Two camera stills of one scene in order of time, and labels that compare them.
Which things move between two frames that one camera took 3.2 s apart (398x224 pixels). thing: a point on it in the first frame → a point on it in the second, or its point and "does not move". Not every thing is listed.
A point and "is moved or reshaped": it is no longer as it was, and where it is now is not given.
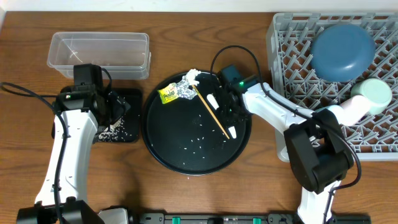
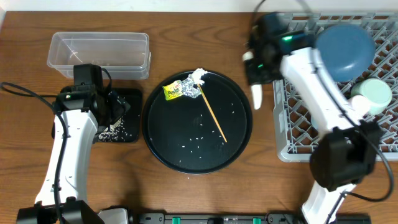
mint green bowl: x=377 y=92 does not move
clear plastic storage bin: x=125 y=55 does not move
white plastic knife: x=214 y=102 is moved or reshaped
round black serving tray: x=182 y=135 does not move
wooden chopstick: x=210 y=112 is moved or reshaped
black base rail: x=243 y=218 does not move
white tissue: x=190 y=76 → x=196 y=76
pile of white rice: x=116 y=132 does not move
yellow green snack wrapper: x=168 y=93 is moved or reshaped
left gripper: x=115 y=106 does not move
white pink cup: x=354 y=108 does not move
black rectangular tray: x=128 y=128 does not move
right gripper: x=228 y=101 → x=254 y=78
